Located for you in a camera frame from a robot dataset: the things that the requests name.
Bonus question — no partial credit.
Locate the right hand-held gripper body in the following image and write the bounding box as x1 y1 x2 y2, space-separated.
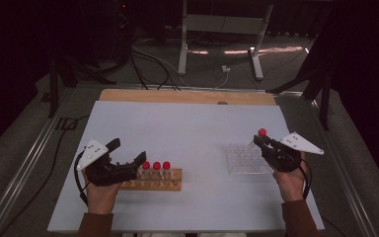
262 131 325 173

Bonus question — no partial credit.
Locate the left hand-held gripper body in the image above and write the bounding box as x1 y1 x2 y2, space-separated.
77 138 140 188

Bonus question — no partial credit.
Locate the clear acrylic tube rack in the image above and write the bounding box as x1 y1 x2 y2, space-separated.
225 142 275 176

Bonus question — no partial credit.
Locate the wooden tube rack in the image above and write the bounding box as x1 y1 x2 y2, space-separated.
117 168 183 192

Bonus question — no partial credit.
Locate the person's left hand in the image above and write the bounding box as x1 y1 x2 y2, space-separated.
85 177 122 215

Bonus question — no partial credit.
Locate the person's right hand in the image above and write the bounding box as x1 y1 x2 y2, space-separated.
271 163 309 202

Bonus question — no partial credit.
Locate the white table sheet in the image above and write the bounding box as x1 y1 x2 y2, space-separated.
47 100 325 233

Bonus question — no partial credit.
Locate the black tripod stand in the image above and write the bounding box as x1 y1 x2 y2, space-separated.
265 33 335 131
47 48 117 119

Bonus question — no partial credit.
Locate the white metal stand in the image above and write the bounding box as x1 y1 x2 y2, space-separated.
177 0 274 81

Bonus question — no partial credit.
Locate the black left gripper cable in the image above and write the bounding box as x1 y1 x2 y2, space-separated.
73 151 90 206

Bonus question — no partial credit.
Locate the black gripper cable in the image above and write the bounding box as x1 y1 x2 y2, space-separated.
297 159 312 200
73 151 90 206

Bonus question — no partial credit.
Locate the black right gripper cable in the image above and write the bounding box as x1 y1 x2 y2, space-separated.
297 159 312 200

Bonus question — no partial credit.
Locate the black floor cable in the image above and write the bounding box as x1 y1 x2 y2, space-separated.
0 114 91 237

